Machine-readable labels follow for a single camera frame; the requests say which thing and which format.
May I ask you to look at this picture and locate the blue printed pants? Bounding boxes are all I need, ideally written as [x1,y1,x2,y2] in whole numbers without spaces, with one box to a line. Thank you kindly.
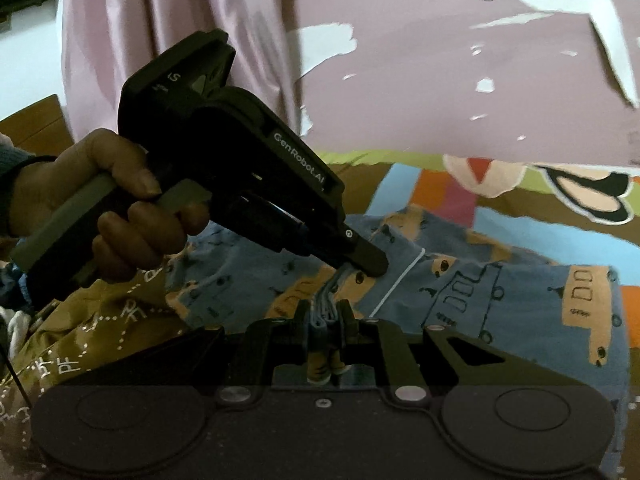
[162,205,632,480]

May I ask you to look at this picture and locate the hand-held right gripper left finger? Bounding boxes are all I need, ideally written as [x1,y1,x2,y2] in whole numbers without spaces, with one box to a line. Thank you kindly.
[90,301,323,404]

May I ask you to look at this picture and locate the brown printed bedsheet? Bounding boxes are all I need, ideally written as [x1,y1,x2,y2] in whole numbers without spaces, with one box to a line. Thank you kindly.
[0,150,640,480]

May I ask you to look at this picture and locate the wooden bed frame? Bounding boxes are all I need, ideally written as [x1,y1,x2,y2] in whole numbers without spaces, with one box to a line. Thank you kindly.
[0,94,77,155]

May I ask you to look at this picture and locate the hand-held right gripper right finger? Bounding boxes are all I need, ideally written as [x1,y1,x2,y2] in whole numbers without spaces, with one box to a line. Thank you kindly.
[331,299,582,404]

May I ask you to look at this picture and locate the person's left hand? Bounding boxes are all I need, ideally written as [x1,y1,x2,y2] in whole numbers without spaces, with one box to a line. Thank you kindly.
[7,129,212,283]

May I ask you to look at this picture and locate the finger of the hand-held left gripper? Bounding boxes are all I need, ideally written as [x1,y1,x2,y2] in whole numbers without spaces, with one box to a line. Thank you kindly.
[344,229,390,278]

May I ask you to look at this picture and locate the thin black cable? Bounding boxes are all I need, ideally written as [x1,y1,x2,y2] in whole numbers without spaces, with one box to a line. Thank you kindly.
[0,322,34,409]

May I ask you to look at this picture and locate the person's left forearm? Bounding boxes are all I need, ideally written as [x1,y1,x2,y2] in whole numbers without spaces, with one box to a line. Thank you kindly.
[0,132,57,241]

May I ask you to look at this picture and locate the pink satin curtain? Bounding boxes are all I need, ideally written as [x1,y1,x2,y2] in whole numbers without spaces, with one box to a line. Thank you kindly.
[60,0,315,147]

